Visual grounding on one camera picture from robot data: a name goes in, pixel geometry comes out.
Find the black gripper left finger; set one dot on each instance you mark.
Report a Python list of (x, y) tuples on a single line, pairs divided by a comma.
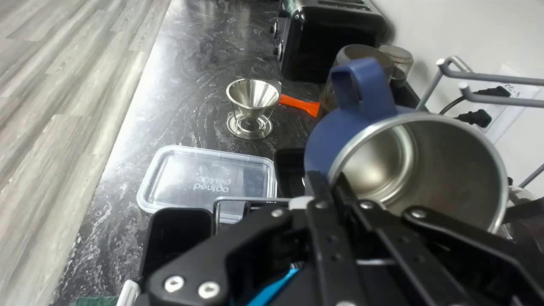
[(227, 266)]

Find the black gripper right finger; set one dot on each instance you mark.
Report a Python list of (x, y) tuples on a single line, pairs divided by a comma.
[(443, 261)]

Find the blue steel-lined cup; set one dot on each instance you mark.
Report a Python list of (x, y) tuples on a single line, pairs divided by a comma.
[(341, 137)]

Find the clear plastic container lid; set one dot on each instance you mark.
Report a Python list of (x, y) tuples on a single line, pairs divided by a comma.
[(198, 179)]

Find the yellow green sponge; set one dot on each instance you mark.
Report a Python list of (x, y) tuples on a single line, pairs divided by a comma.
[(96, 302)]

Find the black power plug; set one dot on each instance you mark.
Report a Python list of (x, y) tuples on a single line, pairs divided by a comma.
[(473, 118), (492, 91)]

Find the steel cone dripper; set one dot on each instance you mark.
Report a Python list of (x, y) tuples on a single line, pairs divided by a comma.
[(252, 99)]

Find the black toaster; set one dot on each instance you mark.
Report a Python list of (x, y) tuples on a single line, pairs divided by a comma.
[(334, 40)]

